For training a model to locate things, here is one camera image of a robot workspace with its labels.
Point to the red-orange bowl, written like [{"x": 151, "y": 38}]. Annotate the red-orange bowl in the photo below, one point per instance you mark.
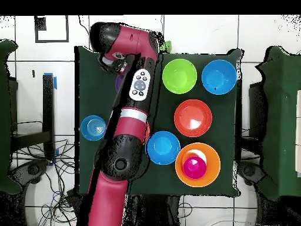
[
  {"x": 147, "y": 131},
  {"x": 192, "y": 115}
]

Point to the large orange bowl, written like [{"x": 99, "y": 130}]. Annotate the large orange bowl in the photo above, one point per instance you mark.
[{"x": 211, "y": 174}]

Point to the low blue ridged bowl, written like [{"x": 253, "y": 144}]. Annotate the low blue ridged bowl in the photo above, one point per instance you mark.
[{"x": 93, "y": 128}]

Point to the small green bowl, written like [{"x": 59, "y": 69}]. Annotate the small green bowl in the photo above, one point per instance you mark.
[{"x": 168, "y": 46}]

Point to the large blue bowl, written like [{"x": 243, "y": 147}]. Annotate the large blue bowl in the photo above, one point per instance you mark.
[{"x": 219, "y": 77}]

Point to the small pink bowl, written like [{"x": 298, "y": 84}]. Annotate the small pink bowl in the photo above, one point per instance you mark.
[{"x": 194, "y": 168}]

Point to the purple bowl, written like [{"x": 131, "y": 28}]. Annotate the purple bowl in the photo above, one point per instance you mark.
[{"x": 118, "y": 83}]

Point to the dark office chair base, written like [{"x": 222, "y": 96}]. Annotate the dark office chair base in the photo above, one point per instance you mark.
[
  {"x": 249, "y": 170},
  {"x": 33, "y": 169}
]

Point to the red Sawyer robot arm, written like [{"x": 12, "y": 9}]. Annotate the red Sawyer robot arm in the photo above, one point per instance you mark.
[{"x": 131, "y": 127}]

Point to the black power strip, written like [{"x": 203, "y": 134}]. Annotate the black power strip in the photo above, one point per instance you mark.
[{"x": 73, "y": 199}]

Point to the medium blue bowl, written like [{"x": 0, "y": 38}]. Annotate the medium blue bowl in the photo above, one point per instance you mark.
[{"x": 164, "y": 147}]

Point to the black table frame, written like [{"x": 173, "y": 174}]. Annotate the black table frame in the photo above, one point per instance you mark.
[{"x": 48, "y": 106}]

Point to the neighbouring green cloth table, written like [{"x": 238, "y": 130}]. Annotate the neighbouring green cloth table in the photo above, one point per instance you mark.
[
  {"x": 5, "y": 117},
  {"x": 279, "y": 117}
]

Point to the dark green table cloth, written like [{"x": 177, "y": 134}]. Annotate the dark green table cloth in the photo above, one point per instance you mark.
[{"x": 94, "y": 94}]

